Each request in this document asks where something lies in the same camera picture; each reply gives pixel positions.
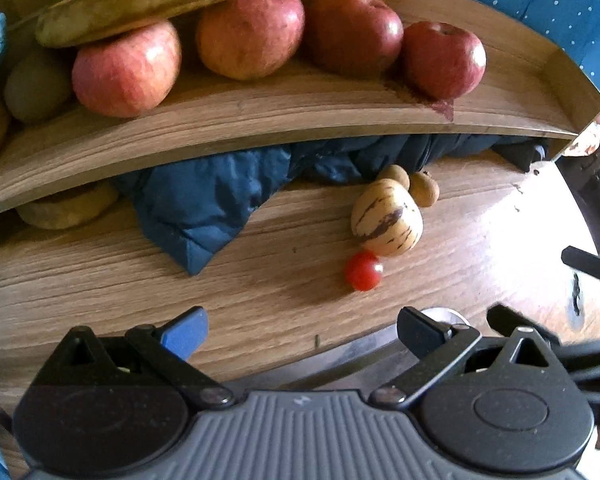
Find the red apple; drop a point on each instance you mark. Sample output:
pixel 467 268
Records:
pixel 250 32
pixel 355 27
pixel 127 70
pixel 442 60

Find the striped pepino melon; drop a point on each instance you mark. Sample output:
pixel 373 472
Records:
pixel 387 217

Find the brown longan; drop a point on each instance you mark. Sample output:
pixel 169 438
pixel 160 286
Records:
pixel 424 189
pixel 395 174

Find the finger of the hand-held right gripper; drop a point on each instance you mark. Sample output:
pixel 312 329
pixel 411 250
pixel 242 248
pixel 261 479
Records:
pixel 590 261
pixel 525 322

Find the navy quilted jacket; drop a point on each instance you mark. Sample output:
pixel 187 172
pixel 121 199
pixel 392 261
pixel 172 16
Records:
pixel 205 195

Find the blue white-dotted fabric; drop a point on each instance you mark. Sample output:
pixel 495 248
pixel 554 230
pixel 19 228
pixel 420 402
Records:
pixel 530 0

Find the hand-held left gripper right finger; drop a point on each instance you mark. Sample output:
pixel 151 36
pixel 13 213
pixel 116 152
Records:
pixel 416 334

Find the wooden shelf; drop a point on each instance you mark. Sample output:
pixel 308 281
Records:
pixel 280 110

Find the pink bedding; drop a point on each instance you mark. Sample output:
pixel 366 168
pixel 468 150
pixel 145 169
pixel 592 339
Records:
pixel 587 135

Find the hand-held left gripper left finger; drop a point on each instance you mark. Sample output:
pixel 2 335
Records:
pixel 186 332

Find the stainless steel tray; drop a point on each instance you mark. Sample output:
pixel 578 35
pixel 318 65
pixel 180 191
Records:
pixel 340 365

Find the red cherry tomato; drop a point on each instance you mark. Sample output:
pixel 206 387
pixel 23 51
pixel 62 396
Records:
pixel 364 271

